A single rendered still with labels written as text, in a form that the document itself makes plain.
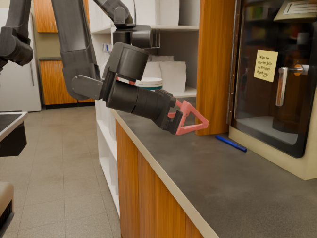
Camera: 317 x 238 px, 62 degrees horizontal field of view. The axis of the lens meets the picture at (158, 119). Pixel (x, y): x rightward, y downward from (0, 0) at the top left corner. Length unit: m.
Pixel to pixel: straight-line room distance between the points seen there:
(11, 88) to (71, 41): 4.92
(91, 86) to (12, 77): 4.92
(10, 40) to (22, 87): 4.42
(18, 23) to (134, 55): 0.60
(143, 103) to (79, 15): 0.20
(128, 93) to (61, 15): 0.18
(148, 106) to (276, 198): 0.34
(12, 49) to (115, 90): 0.54
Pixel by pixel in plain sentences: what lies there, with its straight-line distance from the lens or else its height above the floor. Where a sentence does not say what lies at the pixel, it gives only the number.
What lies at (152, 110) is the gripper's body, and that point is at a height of 1.13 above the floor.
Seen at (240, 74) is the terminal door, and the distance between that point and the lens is 0.87.
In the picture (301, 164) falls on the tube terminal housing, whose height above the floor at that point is 0.98.
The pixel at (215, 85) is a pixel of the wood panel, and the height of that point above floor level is 1.12.
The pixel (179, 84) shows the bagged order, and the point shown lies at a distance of 1.89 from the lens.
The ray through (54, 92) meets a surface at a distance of 5.51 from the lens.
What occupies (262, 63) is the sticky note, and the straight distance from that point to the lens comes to 0.79.
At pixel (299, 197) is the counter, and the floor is 0.94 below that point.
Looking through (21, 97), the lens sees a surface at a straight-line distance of 5.44.
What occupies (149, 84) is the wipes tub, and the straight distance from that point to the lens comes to 1.24.
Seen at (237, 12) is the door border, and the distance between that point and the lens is 0.90.
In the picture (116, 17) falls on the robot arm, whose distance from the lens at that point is 0.89.
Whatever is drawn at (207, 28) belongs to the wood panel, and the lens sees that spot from 0.91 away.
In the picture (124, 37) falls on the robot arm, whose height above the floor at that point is 1.28.
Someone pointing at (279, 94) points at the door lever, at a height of 1.15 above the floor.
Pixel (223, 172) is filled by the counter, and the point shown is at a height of 0.94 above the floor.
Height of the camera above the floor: 1.26
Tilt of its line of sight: 16 degrees down
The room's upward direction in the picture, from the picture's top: straight up
